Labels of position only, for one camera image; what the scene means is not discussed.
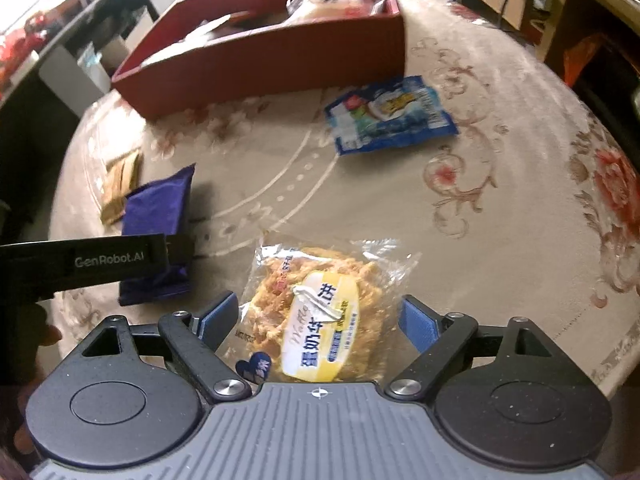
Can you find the beige floral tablecloth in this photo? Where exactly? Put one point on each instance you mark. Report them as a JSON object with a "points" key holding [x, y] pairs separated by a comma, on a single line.
{"points": [[400, 210]]}

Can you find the clear waffle packet yellow label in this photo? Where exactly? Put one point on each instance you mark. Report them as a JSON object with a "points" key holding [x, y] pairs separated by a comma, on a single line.
{"points": [[310, 310]]}

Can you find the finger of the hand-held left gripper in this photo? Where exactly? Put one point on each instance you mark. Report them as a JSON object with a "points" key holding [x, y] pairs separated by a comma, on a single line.
{"points": [[180, 250]]}

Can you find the red rectangular box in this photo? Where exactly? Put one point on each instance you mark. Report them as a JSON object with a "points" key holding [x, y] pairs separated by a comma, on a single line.
{"points": [[280, 60]]}

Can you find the orange bag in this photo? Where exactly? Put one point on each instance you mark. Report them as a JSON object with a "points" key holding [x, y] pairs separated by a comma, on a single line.
{"points": [[580, 60]]}

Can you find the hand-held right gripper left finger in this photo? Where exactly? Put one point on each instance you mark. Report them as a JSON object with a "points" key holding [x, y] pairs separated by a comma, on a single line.
{"points": [[220, 317]]}

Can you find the pink white bread packet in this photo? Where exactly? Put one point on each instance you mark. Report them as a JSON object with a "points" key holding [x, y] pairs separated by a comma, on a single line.
{"points": [[330, 5]]}

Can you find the person's left hand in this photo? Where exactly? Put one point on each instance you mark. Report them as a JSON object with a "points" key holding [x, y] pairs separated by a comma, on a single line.
{"points": [[45, 332]]}

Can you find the blue snack packet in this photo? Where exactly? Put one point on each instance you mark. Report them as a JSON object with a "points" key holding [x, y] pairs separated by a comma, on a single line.
{"points": [[390, 115]]}

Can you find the gold brown snack packet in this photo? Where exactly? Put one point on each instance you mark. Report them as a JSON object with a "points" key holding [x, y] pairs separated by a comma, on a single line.
{"points": [[120, 185]]}

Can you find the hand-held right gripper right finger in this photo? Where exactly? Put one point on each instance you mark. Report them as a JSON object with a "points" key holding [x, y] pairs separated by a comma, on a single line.
{"points": [[420, 325]]}

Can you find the purple snack packet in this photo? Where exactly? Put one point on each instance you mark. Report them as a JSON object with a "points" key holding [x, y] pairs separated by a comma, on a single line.
{"points": [[155, 205]]}

